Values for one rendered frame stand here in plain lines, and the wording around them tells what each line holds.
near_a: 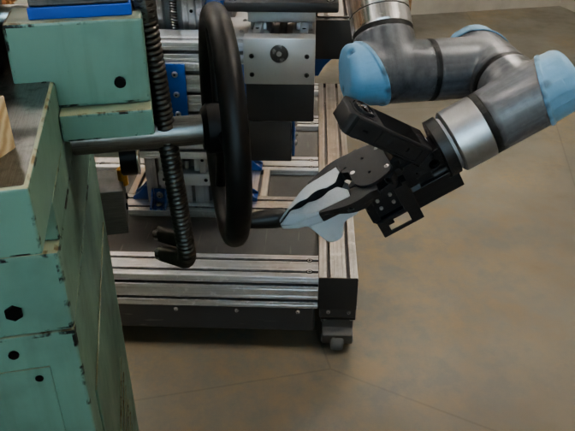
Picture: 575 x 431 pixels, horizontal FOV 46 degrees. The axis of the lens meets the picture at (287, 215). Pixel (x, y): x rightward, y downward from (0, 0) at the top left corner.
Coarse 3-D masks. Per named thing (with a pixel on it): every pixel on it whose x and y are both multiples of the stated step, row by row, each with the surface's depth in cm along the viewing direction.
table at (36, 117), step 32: (32, 96) 65; (32, 128) 59; (64, 128) 70; (96, 128) 70; (128, 128) 71; (0, 160) 54; (32, 160) 54; (0, 192) 50; (32, 192) 51; (0, 224) 51; (32, 224) 51; (0, 256) 52
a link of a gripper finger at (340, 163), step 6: (354, 150) 81; (342, 156) 81; (330, 162) 81; (336, 162) 81; (342, 162) 80; (324, 168) 81; (330, 168) 81; (342, 168) 79; (318, 174) 81; (342, 174) 80; (312, 180) 81
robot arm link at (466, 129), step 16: (448, 112) 75; (464, 112) 74; (480, 112) 74; (448, 128) 74; (464, 128) 74; (480, 128) 73; (464, 144) 74; (480, 144) 74; (464, 160) 75; (480, 160) 76
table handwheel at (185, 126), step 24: (216, 24) 70; (216, 48) 69; (216, 72) 68; (240, 72) 68; (216, 96) 81; (240, 96) 67; (192, 120) 79; (216, 120) 78; (240, 120) 67; (72, 144) 77; (96, 144) 77; (120, 144) 78; (144, 144) 78; (192, 144) 80; (216, 144) 79; (240, 144) 68; (216, 168) 88; (240, 168) 68; (216, 192) 91; (240, 192) 70; (216, 216) 88; (240, 216) 72; (240, 240) 77
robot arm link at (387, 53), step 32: (352, 0) 82; (384, 0) 80; (352, 32) 83; (384, 32) 79; (352, 64) 78; (384, 64) 78; (416, 64) 79; (352, 96) 80; (384, 96) 80; (416, 96) 81
